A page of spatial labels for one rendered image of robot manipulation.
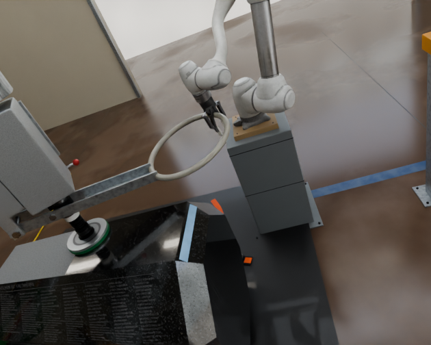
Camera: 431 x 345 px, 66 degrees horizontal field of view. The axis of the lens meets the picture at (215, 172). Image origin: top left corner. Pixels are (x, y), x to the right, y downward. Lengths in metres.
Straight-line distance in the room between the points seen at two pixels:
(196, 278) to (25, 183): 0.78
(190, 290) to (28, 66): 6.01
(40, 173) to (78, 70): 5.19
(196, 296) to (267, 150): 1.01
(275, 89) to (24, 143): 1.22
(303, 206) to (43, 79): 5.58
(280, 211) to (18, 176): 1.62
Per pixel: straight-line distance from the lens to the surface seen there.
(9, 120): 1.44
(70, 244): 1.80
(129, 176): 1.74
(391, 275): 2.20
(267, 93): 1.88
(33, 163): 1.49
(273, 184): 2.20
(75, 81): 6.72
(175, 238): 1.47
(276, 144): 2.03
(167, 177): 1.58
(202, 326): 1.45
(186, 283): 1.40
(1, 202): 1.57
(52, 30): 6.56
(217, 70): 1.54
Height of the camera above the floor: 1.81
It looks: 33 degrees down
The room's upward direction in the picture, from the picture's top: 24 degrees counter-clockwise
